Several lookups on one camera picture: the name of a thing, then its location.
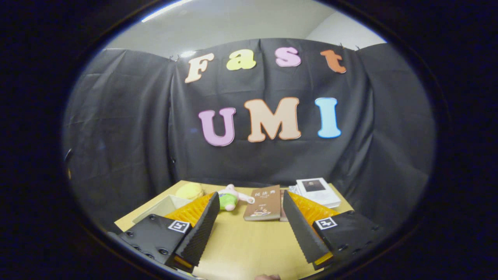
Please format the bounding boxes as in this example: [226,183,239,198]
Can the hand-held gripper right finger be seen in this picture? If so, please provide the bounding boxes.
[282,189,390,271]

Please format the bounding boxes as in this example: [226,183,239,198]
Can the reddish brown book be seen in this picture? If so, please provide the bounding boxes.
[279,189,288,222]

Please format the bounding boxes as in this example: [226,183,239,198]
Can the green and pink plush toy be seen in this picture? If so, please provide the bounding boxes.
[217,184,256,212]

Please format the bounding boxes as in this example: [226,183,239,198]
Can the brown illustrated book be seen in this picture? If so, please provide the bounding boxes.
[244,185,281,221]

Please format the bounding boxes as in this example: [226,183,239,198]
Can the yellow plush toy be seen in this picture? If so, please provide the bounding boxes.
[175,183,204,201]

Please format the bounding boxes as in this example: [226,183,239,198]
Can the white book with dark photo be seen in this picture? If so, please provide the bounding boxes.
[296,177,341,209]

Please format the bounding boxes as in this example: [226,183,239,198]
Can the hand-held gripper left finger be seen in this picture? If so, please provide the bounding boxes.
[118,191,221,273]

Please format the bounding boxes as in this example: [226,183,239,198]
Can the brown fabric storage box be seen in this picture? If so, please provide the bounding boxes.
[132,194,192,224]

